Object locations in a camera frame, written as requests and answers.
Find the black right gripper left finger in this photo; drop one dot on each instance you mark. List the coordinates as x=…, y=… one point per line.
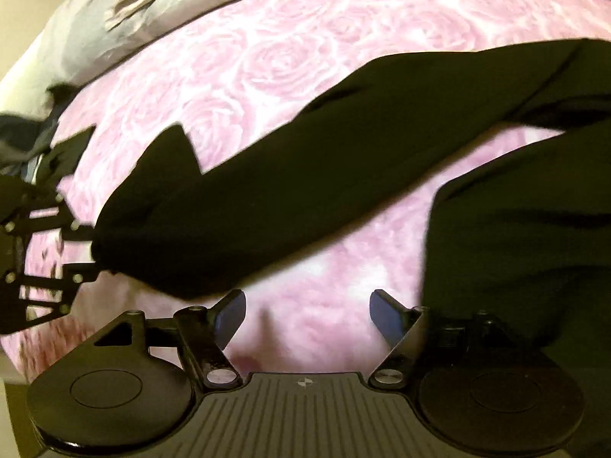
x=204, y=333

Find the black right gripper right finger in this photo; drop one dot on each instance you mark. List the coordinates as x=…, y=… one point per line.
x=404, y=330

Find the black garment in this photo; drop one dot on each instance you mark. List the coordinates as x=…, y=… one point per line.
x=525, y=236

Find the beige grey folded quilt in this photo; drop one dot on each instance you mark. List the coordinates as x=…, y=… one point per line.
x=119, y=19

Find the pink rose bed sheet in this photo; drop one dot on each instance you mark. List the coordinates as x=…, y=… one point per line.
x=234, y=75

